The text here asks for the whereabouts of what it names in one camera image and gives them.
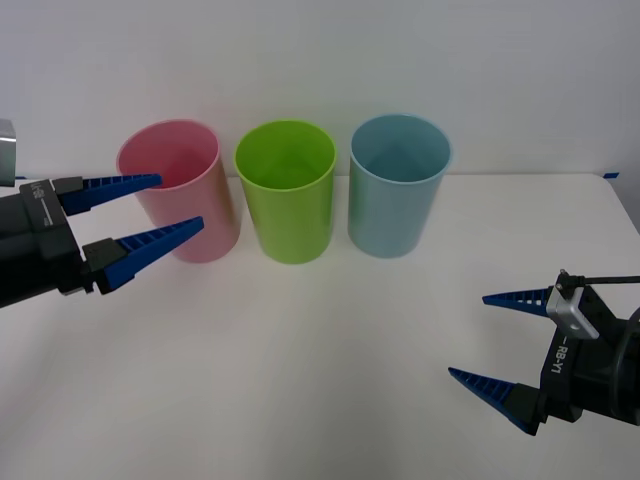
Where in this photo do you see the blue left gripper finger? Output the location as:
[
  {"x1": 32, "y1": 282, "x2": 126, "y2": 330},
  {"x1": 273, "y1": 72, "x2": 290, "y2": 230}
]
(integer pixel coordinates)
[
  {"x1": 81, "y1": 215, "x2": 206, "y2": 296},
  {"x1": 51, "y1": 172, "x2": 164, "y2": 218}
]

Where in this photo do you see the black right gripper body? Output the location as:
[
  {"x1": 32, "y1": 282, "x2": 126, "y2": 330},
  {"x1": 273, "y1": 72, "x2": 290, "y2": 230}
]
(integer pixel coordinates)
[{"x1": 537, "y1": 285, "x2": 632, "y2": 424}]

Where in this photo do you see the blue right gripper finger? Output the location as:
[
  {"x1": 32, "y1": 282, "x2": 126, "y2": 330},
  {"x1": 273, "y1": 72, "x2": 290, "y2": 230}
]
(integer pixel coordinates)
[
  {"x1": 481, "y1": 284, "x2": 557, "y2": 321},
  {"x1": 447, "y1": 367, "x2": 546, "y2": 437}
]

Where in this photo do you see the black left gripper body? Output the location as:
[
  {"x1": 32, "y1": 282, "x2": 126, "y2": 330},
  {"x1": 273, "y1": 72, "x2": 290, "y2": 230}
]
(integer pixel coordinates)
[{"x1": 18, "y1": 182, "x2": 96, "y2": 297}]

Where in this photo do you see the pink plastic bin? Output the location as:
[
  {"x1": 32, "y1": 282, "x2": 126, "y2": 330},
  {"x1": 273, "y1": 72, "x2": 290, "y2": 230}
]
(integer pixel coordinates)
[{"x1": 115, "y1": 118, "x2": 242, "y2": 264}]

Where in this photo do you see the green plastic bin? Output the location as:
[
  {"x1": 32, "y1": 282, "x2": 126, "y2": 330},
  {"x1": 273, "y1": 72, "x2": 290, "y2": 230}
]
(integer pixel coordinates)
[{"x1": 234, "y1": 119, "x2": 340, "y2": 264}]

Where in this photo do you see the pale blue plastic bin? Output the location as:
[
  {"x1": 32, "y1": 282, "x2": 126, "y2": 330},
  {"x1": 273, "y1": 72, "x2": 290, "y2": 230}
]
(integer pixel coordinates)
[{"x1": 347, "y1": 113, "x2": 453, "y2": 259}]

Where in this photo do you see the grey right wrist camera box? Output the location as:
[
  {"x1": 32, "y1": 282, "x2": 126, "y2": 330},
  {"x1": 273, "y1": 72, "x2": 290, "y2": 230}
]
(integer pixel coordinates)
[{"x1": 545, "y1": 284, "x2": 600, "y2": 341}]

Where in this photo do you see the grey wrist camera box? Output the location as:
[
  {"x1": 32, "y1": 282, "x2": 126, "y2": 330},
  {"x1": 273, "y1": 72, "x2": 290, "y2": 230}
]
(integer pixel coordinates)
[
  {"x1": 545, "y1": 284, "x2": 600, "y2": 341},
  {"x1": 0, "y1": 118, "x2": 19, "y2": 187}
]

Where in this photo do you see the black camera cable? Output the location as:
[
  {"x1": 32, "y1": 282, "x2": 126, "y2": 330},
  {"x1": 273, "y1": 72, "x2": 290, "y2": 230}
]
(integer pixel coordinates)
[{"x1": 556, "y1": 268, "x2": 640, "y2": 292}]

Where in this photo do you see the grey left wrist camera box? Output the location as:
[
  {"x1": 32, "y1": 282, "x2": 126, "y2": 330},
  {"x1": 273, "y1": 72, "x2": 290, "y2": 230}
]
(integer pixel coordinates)
[{"x1": 0, "y1": 118, "x2": 19, "y2": 187}]

